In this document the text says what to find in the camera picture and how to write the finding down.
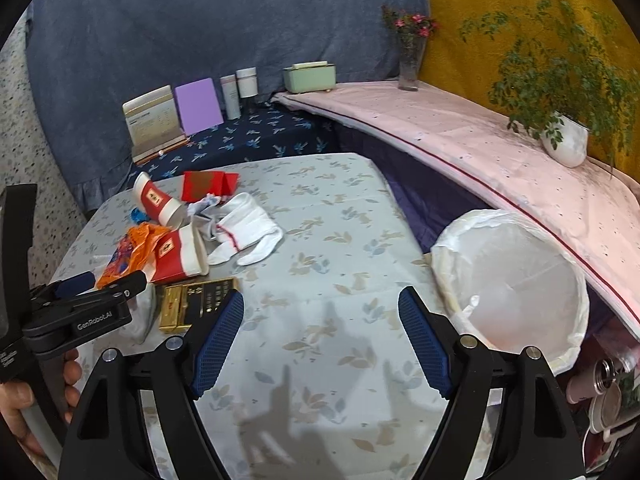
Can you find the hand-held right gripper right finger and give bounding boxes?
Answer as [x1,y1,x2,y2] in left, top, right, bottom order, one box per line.
[397,286,586,480]

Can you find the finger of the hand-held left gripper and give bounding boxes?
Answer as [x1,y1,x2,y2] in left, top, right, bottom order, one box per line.
[22,270,148,356]
[30,271,97,311]

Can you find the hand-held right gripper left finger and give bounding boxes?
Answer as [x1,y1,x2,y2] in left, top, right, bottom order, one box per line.
[59,290,246,480]

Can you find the orange snack wrapper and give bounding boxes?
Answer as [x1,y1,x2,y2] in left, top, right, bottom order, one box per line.
[95,224,173,291]

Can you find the bin with white bag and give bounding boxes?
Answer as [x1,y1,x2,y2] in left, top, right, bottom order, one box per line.
[431,208,591,376]

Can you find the white knit gloves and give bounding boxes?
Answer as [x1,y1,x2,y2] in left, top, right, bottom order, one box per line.
[207,192,285,267]

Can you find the red and white paper cup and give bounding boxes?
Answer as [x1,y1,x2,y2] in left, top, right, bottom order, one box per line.
[132,171,188,227]
[150,222,210,285]

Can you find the person's left hand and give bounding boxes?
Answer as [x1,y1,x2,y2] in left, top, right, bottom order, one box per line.
[0,347,83,456]

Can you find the gold and black box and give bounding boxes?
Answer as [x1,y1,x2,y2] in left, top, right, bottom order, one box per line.
[160,277,241,333]

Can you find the crumpled white tissue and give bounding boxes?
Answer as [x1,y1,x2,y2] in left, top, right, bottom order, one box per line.
[187,194,223,222]

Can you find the grey floral tablecloth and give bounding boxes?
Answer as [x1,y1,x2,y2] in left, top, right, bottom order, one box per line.
[45,152,501,480]

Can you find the red paper envelope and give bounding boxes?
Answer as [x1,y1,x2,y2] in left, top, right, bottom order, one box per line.
[182,171,241,203]

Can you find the pink thermos bottle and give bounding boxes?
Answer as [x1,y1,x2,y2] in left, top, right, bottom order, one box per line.
[567,357,626,406]

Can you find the beige open book box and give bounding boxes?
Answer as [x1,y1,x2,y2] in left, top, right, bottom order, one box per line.
[122,85,190,163]

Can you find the navy floral cloth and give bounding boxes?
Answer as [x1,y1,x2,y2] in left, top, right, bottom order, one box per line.
[135,101,336,181]

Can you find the pink cloth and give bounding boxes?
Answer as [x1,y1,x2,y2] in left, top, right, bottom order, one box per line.
[272,81,640,323]

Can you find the purple card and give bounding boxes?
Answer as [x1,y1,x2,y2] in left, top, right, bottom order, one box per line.
[175,78,224,136]

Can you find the white and grey bottle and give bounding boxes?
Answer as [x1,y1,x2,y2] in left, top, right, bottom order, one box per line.
[220,75,242,120]

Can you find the potted green plant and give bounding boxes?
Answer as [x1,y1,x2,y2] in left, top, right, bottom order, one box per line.
[460,0,636,168]

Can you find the white jar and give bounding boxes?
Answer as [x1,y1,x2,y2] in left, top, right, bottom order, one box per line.
[236,67,258,100]

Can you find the blue hanging cloth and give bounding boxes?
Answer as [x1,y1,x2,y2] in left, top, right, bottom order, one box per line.
[25,0,431,211]

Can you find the green box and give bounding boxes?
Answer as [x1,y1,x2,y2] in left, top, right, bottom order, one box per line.
[282,61,337,95]

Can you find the glass vase with pink flowers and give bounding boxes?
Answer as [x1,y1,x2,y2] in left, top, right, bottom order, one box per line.
[382,5,438,92]

